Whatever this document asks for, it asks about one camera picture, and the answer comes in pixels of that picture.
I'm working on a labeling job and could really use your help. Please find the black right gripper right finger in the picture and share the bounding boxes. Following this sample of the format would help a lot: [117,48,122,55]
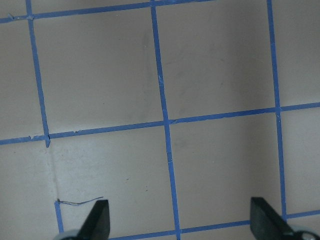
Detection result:
[250,197,308,240]

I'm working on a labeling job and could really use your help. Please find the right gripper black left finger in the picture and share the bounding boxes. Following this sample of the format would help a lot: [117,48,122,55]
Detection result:
[75,199,111,240]

